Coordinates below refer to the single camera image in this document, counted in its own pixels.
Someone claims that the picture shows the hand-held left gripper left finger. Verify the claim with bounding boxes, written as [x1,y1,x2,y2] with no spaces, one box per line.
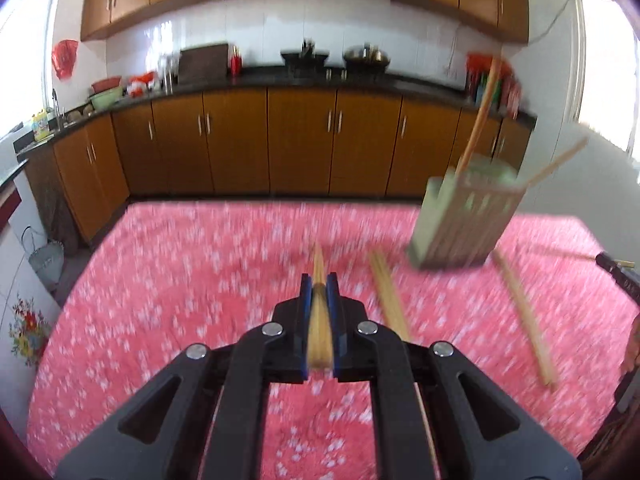
[55,274,314,480]

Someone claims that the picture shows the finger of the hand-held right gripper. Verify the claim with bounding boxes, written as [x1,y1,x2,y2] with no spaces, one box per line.
[595,252,640,307]

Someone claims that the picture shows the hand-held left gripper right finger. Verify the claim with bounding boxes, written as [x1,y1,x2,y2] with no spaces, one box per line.
[326,272,583,480]

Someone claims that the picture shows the wooden chopstick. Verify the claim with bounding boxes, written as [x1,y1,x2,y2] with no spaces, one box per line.
[522,137,591,188]
[492,250,558,388]
[457,57,503,173]
[311,242,334,372]
[369,251,413,343]
[545,247,636,267]

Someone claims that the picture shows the grey perforated chopstick holder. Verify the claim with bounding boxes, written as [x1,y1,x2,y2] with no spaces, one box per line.
[409,157,531,271]

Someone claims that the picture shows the person's right hand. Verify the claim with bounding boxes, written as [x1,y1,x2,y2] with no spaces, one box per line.
[622,307,640,373]

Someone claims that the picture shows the pink floral tablecloth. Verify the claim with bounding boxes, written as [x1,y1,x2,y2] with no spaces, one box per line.
[25,200,640,480]

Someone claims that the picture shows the brown lower kitchen cabinets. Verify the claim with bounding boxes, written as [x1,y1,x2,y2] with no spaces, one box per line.
[22,85,533,256]

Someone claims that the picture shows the large bright window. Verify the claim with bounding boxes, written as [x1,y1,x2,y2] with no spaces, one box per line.
[575,0,640,161]

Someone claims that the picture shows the cluster of condiment bottles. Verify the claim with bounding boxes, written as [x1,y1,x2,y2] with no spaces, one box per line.
[465,52,523,121]

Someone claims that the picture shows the black kitchen countertop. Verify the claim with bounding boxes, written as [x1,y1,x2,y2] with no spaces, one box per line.
[0,65,538,186]

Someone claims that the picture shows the gas stove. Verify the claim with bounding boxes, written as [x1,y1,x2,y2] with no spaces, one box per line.
[272,62,396,83]

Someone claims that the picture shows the black pan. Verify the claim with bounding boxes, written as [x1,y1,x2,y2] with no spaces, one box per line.
[280,40,331,67]

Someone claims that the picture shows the grey hanging bag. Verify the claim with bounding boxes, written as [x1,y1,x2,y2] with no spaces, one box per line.
[21,227,66,291]

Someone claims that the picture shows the dark cutting board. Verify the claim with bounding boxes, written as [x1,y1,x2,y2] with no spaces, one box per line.
[177,42,231,85]

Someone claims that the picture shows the glass jar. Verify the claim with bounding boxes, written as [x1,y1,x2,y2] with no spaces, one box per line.
[157,54,180,95]

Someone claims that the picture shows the red white packets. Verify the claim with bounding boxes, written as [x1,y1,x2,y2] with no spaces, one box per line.
[125,72,163,97]

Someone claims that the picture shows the white appliance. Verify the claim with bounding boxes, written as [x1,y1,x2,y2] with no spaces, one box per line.
[0,135,63,411]

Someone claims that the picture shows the green basin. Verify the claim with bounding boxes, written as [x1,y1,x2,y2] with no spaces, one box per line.
[89,85,125,110]

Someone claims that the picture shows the metal faucet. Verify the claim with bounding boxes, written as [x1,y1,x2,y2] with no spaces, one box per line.
[50,87,68,131]

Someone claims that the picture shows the yellow bottle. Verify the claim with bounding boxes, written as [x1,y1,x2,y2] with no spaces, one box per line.
[31,109,55,142]

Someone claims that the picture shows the red plastic bag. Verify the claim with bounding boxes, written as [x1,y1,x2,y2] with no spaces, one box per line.
[51,39,80,81]

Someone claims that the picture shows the small kitchen window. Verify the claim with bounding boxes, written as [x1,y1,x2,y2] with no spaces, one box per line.
[0,0,61,131]

